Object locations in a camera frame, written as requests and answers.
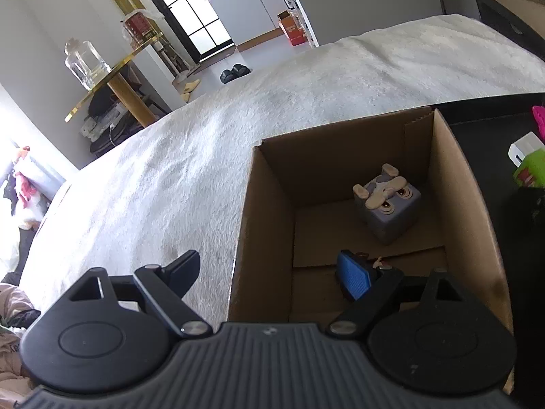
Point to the orange carton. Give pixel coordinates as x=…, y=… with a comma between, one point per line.
x=293, y=27

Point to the white kitchen cabinet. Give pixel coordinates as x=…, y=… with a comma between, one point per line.
x=251, y=8

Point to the black slipper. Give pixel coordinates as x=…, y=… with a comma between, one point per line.
x=228, y=76
x=241, y=70

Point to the white fluffy blanket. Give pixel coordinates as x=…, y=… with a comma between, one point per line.
x=213, y=136

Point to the clear glass jar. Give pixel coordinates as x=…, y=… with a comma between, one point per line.
x=87, y=64

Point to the brown cardboard box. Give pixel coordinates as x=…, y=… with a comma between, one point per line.
x=268, y=230

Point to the person's pale clothing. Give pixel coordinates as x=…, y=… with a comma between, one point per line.
x=15, y=332

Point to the white power strip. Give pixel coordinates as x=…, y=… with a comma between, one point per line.
x=102, y=122

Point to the white charger plug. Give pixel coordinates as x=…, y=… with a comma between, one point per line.
x=523, y=147

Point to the beige slipper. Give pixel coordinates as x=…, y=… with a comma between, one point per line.
x=192, y=85
x=185, y=96

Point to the brown wooden board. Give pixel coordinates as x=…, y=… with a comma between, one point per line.
x=521, y=6

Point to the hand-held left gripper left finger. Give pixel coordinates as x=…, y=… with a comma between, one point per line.
x=185, y=269

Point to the round gold-edged table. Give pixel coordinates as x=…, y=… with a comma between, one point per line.
x=127, y=89

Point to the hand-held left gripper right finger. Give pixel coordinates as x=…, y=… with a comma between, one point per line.
x=352, y=276

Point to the pink toy figure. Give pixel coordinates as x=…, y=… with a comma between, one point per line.
x=540, y=121

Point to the black framed glass door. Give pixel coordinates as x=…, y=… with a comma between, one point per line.
x=191, y=12

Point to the red tin in plastic bag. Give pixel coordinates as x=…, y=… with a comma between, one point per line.
x=138, y=27

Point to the pile of pink white clothes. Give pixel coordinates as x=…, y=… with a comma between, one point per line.
x=23, y=187

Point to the black tray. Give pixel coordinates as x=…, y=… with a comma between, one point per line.
x=481, y=145

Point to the grey elephant cube toy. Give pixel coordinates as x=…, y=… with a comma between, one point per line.
x=389, y=215

